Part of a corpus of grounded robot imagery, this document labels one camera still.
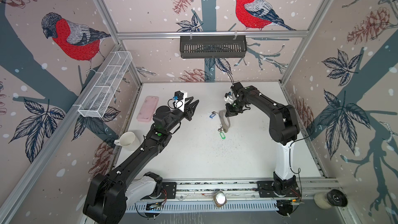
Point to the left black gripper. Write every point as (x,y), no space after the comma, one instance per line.
(189,112)

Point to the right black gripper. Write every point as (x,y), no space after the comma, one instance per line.
(230,111)

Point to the blue tagged key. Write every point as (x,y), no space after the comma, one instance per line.
(213,114)

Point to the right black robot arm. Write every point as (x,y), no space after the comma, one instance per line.
(283,129)

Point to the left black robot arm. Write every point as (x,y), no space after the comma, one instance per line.
(110,195)

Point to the pink plastic case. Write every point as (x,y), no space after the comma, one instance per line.
(148,108)

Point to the black hanging basket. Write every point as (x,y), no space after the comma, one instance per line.
(206,47)

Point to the white paper cup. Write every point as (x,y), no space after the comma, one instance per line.
(128,141)

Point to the small round lamp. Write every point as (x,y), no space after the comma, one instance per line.
(219,199)

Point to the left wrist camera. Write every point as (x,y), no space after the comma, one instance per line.
(179,100)

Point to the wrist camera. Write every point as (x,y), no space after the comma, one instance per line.
(229,97)
(179,100)

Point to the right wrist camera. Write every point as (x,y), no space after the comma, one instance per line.
(229,97)

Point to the horizontal aluminium frame bar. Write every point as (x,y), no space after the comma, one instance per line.
(250,34)

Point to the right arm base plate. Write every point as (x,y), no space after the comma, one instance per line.
(265,189)

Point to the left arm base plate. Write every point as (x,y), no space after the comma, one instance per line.
(168,191)

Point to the white wire mesh shelf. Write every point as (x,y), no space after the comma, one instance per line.
(101,94)

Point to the white slotted cable duct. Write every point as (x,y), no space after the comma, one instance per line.
(204,206)

